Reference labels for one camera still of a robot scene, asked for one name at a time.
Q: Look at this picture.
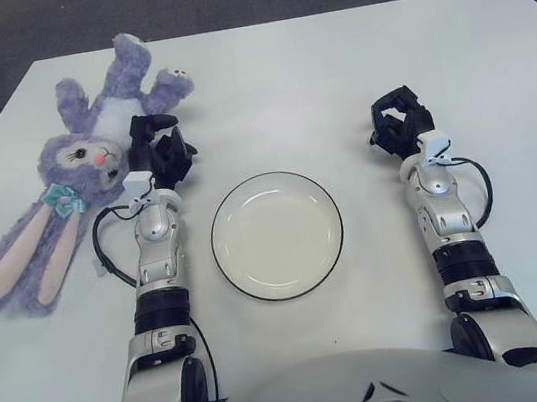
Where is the white plate with black rim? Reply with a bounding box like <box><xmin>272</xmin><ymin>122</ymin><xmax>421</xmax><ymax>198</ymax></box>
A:
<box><xmin>201</xmin><ymin>162</ymin><xmax>354</xmax><ymax>312</ymax></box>

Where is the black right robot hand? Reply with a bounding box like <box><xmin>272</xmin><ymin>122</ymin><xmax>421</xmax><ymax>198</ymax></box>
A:
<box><xmin>360</xmin><ymin>80</ymin><xmax>442</xmax><ymax>165</ymax></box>

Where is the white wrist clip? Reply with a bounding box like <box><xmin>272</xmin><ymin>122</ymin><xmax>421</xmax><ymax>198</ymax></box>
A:
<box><xmin>414</xmin><ymin>129</ymin><xmax>454</xmax><ymax>169</ymax></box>
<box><xmin>121</xmin><ymin>168</ymin><xmax>160</xmax><ymax>218</ymax></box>

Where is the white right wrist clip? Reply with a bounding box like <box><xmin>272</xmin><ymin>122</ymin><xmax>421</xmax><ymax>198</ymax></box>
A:
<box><xmin>414</xmin><ymin>129</ymin><xmax>454</xmax><ymax>169</ymax></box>

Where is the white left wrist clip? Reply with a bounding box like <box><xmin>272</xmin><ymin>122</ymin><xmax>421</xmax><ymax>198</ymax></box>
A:
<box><xmin>121</xmin><ymin>168</ymin><xmax>160</xmax><ymax>218</ymax></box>

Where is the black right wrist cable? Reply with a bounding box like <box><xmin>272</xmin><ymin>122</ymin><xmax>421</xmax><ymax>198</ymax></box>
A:
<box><xmin>446</xmin><ymin>150</ymin><xmax>499</xmax><ymax>234</ymax></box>

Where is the grey robot torso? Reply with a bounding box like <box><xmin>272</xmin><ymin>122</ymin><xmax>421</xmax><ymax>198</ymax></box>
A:
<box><xmin>81</xmin><ymin>322</ymin><xmax>537</xmax><ymax>402</ymax></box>

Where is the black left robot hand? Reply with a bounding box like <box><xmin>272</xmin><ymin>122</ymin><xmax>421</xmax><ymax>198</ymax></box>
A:
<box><xmin>119</xmin><ymin>105</ymin><xmax>206</xmax><ymax>198</ymax></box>

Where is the purple plush bunny doll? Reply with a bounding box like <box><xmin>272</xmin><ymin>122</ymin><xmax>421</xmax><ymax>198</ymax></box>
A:
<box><xmin>0</xmin><ymin>22</ymin><xmax>227</xmax><ymax>323</ymax></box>

